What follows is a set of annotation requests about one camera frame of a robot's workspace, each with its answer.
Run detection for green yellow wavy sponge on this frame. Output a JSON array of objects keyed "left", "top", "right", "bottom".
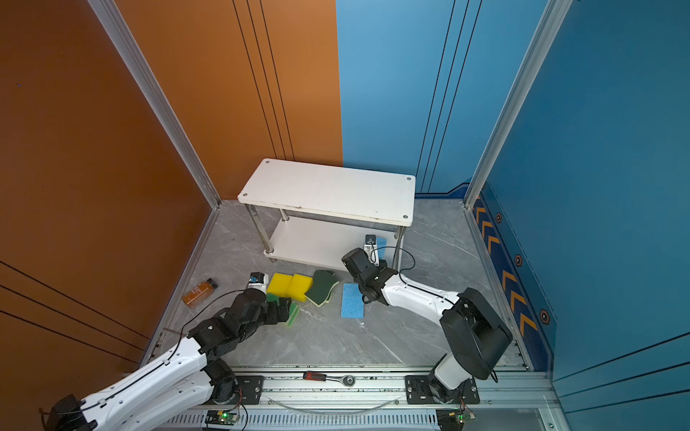
[{"left": 305, "top": 269, "right": 339, "bottom": 306}]

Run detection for left green circuit board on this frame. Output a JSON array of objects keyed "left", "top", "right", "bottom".
[{"left": 204, "top": 409, "right": 240, "bottom": 427}]

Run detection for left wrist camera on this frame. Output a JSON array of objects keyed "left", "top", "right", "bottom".
[{"left": 247, "top": 272, "right": 270, "bottom": 294}]

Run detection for right circuit board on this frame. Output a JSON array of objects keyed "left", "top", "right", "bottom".
[{"left": 436, "top": 409, "right": 476, "bottom": 431}]

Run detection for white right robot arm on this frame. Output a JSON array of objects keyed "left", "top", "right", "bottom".
[{"left": 341, "top": 248, "right": 513, "bottom": 403}]

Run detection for blue cellulose sponge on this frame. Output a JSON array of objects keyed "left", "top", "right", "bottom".
[
  {"left": 376, "top": 236, "right": 387, "bottom": 260},
  {"left": 341, "top": 283, "right": 365, "bottom": 320}
]

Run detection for aluminium right corner post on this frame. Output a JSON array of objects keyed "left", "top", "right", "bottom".
[{"left": 463, "top": 0, "right": 572, "bottom": 210}]

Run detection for red handled ratchet tool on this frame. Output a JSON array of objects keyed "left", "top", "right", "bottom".
[{"left": 303, "top": 371, "right": 356, "bottom": 387}]

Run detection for yellow foam sponge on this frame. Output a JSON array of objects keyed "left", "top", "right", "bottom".
[
  {"left": 267, "top": 273, "right": 293, "bottom": 297},
  {"left": 285, "top": 274, "right": 314, "bottom": 303}
]

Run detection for amber small bottle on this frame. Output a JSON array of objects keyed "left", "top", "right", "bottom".
[{"left": 181, "top": 278, "right": 219, "bottom": 309}]

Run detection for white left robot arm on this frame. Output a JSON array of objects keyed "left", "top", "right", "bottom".
[{"left": 42, "top": 287, "right": 292, "bottom": 430}]

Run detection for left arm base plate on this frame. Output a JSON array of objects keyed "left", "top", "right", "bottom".
[{"left": 210, "top": 375, "right": 265, "bottom": 406}]

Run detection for aluminium left corner post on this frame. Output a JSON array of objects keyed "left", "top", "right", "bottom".
[{"left": 88, "top": 0, "right": 222, "bottom": 210}]

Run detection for aluminium front rail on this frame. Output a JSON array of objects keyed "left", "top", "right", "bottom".
[{"left": 152, "top": 366, "right": 569, "bottom": 430}]

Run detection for aluminium corner post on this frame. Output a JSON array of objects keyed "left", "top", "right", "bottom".
[
  {"left": 463, "top": 0, "right": 572, "bottom": 210},
  {"left": 88, "top": 0, "right": 222, "bottom": 210}
]

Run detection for white two-tier shelf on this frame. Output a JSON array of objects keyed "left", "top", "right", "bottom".
[{"left": 237, "top": 159, "right": 416, "bottom": 270}]

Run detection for light green flat sponge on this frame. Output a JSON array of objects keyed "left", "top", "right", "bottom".
[{"left": 267, "top": 294, "right": 299, "bottom": 327}]

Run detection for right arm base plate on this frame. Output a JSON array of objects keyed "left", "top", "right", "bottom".
[{"left": 404, "top": 375, "right": 481, "bottom": 405}]

